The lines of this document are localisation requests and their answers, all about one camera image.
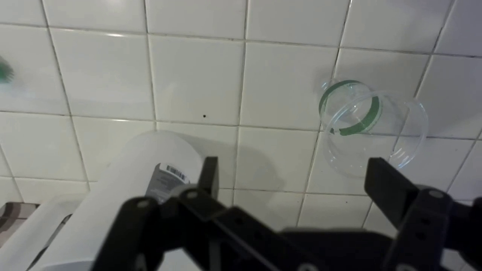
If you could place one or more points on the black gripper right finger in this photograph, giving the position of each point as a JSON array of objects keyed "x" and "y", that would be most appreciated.
[{"x": 438, "y": 226}]

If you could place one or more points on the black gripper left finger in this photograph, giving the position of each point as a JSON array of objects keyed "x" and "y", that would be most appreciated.
[{"x": 201, "y": 226}]

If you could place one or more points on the clear plastic cup green band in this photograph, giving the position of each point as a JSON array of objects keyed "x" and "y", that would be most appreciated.
[{"x": 371, "y": 136}]

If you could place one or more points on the white translucent plastic pitcher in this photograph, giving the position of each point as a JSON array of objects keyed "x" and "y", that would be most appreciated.
[{"x": 130, "y": 170}]

